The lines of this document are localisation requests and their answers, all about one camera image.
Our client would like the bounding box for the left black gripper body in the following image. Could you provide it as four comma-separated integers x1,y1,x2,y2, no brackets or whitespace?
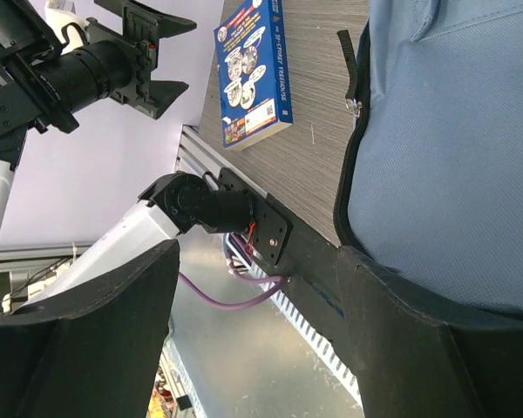
0,1,157,135

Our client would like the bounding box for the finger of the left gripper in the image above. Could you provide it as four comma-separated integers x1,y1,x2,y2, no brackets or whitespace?
94,0,197,39
111,80,189,120

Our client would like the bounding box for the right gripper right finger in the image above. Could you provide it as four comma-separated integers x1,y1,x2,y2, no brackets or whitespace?
336,246,523,417

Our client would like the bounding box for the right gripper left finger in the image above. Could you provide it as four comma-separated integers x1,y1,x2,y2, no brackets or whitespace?
0,240,180,417

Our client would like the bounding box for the blue cartoon book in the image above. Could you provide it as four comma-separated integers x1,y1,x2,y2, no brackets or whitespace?
214,0,293,151

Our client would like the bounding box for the blue fabric backpack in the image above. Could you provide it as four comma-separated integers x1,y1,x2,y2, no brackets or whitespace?
347,1,523,315

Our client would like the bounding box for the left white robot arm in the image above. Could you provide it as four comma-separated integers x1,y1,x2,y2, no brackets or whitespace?
0,1,255,300

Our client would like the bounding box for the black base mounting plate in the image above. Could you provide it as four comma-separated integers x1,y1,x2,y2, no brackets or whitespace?
219,168,355,372

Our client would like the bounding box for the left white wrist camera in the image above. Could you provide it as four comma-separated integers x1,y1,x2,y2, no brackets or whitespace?
44,0,89,54

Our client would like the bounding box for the white slotted cable duct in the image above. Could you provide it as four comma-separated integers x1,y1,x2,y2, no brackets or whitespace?
223,234,363,409

